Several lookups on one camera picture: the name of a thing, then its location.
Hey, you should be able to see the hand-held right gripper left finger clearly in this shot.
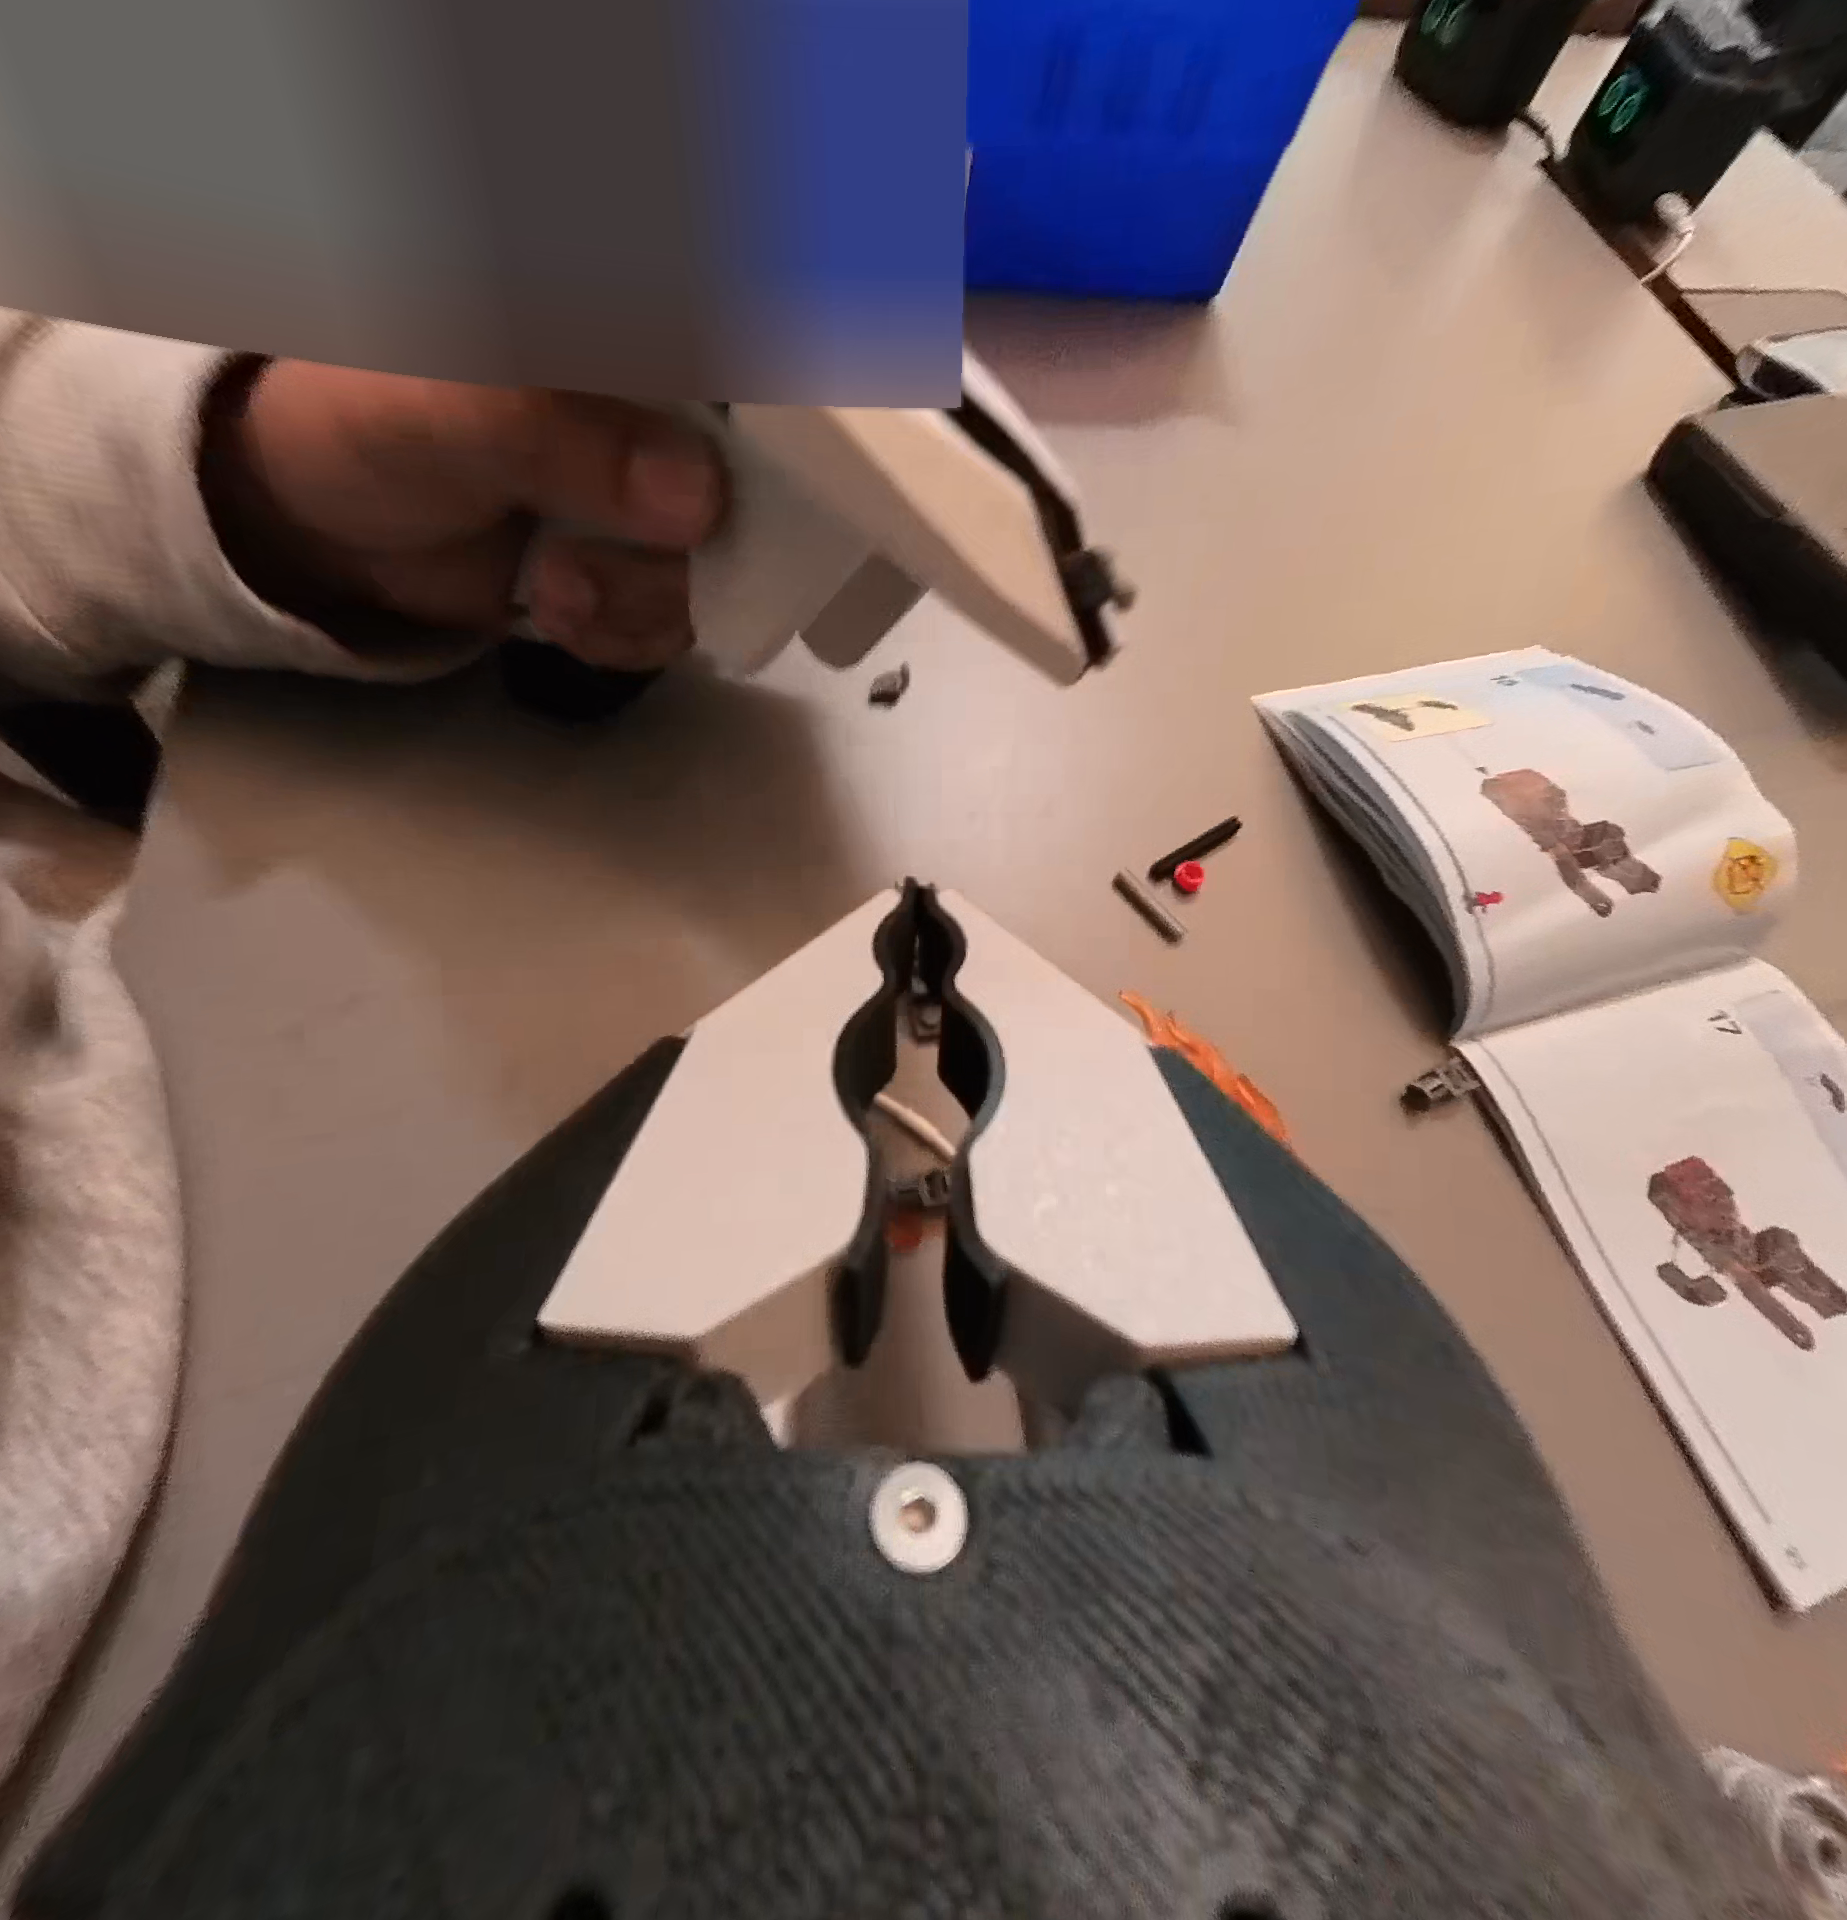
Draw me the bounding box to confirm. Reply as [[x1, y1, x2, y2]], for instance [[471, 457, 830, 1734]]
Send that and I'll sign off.
[[535, 878, 914, 1446]]

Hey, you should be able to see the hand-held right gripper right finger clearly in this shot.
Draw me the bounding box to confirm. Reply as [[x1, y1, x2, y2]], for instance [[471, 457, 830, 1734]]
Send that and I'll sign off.
[[920, 882, 1304, 1430]]

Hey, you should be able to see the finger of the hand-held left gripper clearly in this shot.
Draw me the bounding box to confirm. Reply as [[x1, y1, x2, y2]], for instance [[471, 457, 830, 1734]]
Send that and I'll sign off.
[[726, 402, 1098, 690], [960, 356, 1136, 673]]

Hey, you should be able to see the person's left forearm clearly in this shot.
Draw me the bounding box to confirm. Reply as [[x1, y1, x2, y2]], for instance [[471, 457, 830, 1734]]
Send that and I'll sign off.
[[0, 300, 357, 684]]

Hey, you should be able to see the orange transparent lego flame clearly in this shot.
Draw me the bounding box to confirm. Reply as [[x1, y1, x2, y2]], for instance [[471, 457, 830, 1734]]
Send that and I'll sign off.
[[1118, 987, 1296, 1150]]

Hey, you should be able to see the lego instruction booklet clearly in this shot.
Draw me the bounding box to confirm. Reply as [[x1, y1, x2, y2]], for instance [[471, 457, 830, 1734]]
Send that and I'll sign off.
[[1250, 644, 1847, 1620]]

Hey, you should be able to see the grey lego piece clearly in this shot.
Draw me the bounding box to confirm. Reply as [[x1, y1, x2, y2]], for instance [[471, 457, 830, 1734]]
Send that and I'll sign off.
[[1704, 1746, 1847, 1920]]

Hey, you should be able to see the person's left hand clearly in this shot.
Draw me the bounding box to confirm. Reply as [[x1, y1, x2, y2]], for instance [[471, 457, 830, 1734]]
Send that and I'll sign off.
[[209, 354, 736, 673]]

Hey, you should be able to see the blue plastic bin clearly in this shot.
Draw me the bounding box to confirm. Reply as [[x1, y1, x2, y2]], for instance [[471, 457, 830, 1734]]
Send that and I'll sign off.
[[966, 0, 1368, 303]]

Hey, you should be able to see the dark grey mat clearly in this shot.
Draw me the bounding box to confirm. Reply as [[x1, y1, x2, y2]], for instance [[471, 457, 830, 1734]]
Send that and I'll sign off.
[[1674, 284, 1847, 397]]

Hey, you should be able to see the black box device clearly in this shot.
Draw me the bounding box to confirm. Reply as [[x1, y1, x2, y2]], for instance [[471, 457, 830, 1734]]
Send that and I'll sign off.
[[1644, 392, 1847, 697]]

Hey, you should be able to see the white padded envelope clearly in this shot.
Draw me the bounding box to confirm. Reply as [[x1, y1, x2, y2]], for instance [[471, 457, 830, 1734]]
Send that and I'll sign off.
[[1740, 322, 1847, 408]]

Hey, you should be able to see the white flexible lego hose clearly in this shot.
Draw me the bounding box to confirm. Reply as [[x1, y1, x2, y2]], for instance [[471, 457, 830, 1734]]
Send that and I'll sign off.
[[868, 1092, 968, 1171]]

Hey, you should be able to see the black charger with green ring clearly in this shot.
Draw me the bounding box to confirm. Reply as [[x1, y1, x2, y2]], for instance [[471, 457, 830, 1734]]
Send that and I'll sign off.
[[1396, 0, 1582, 135], [1566, 0, 1796, 217]]

